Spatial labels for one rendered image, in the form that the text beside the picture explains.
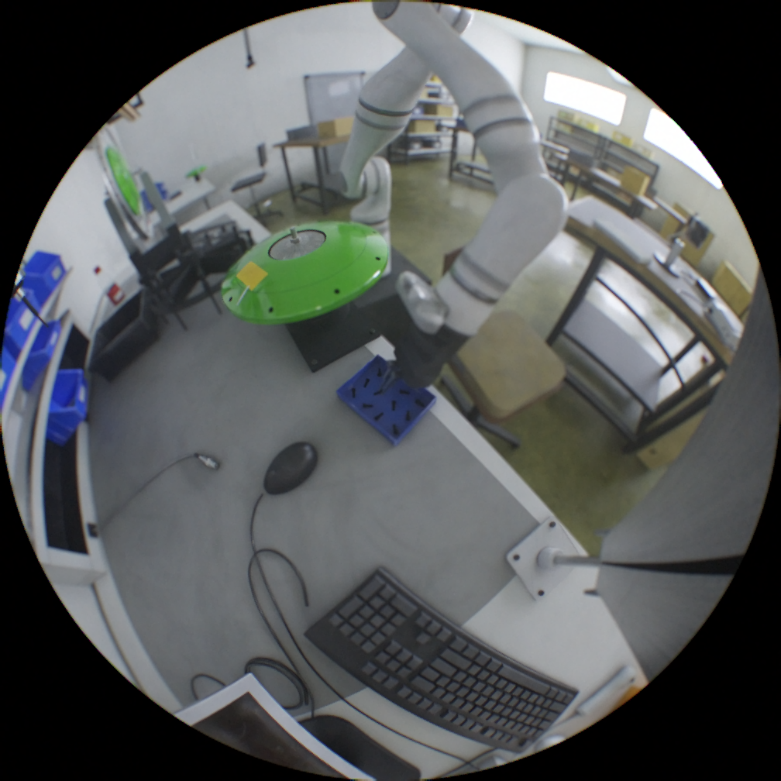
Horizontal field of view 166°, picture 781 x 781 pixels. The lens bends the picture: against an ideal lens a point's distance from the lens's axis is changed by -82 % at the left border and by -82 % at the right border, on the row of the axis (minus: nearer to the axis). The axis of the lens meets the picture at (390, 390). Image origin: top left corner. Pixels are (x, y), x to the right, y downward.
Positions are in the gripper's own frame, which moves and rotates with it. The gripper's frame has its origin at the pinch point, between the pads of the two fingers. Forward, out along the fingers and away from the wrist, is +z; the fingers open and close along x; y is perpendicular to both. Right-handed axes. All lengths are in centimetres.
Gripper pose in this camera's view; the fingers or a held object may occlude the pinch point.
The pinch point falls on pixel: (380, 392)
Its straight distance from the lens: 44.5
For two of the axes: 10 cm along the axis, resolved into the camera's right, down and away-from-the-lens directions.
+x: -3.1, -8.2, 4.8
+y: 8.6, -0.2, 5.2
